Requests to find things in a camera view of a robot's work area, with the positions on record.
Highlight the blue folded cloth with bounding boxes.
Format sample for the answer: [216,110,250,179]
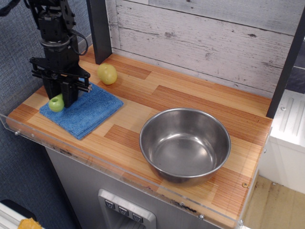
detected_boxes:
[39,84,123,140]

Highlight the yellow object bottom left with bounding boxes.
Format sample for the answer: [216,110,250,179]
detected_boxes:
[17,218,42,229]

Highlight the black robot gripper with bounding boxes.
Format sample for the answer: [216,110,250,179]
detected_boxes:
[30,44,92,108]

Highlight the white toy sink unit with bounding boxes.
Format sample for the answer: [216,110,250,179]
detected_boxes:
[258,90,305,193]

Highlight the dark right shelf post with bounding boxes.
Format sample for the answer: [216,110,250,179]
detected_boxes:
[266,9,305,118]

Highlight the grey toy fridge cabinet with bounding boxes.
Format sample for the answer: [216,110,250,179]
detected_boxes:
[46,148,216,229]

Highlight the clear acrylic table guard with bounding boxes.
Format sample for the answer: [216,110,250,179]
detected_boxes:
[0,45,273,229]

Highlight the dark left shelf post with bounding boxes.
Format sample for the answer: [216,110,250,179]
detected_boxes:
[86,0,112,64]

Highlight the grey spatula green handle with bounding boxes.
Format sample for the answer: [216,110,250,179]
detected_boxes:
[48,94,64,112]

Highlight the stainless steel bowl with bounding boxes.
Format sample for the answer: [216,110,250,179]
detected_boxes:
[139,108,231,187]

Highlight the silver dispenser button panel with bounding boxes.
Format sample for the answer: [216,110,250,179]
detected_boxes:
[98,188,157,229]

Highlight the yellow toy potato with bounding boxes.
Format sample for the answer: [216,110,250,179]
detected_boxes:
[97,63,117,85]

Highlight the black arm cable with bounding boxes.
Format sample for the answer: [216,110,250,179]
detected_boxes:
[0,0,89,57]

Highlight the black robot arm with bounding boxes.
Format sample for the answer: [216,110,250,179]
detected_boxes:
[25,0,92,108]

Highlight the dark shelf post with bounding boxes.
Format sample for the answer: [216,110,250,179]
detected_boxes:
[86,0,112,64]
[266,9,305,118]

